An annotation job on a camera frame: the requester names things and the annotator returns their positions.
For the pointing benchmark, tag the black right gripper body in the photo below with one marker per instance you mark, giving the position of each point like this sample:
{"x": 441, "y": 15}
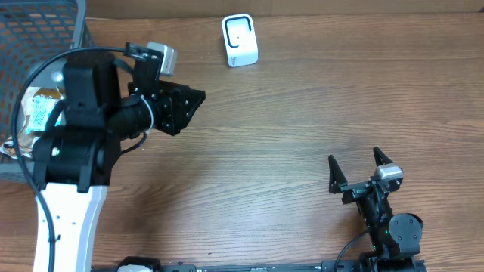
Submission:
{"x": 361, "y": 186}

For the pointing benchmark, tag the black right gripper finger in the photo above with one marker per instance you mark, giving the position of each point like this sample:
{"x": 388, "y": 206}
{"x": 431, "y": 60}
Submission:
{"x": 380, "y": 157}
{"x": 337, "y": 179}

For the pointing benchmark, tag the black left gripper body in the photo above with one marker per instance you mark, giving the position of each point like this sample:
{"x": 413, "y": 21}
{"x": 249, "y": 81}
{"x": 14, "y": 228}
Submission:
{"x": 168, "y": 115}

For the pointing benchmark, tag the teal snack packet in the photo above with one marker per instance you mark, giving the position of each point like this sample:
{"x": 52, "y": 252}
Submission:
{"x": 42, "y": 108}

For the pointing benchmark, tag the brown snack bag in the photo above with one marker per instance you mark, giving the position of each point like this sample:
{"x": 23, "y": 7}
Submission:
{"x": 26, "y": 141}

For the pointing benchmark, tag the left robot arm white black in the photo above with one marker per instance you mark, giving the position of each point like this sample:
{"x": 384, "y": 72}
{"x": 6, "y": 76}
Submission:
{"x": 74, "y": 158}

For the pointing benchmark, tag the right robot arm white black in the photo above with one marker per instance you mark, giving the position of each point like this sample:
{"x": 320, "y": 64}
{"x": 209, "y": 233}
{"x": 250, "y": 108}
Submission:
{"x": 395, "y": 238}

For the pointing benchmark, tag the white barcode scanner stand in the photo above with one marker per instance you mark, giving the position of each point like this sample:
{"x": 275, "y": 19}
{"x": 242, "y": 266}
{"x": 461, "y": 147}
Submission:
{"x": 240, "y": 40}

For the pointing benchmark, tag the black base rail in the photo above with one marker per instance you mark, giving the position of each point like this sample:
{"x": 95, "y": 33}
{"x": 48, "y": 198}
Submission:
{"x": 242, "y": 267}

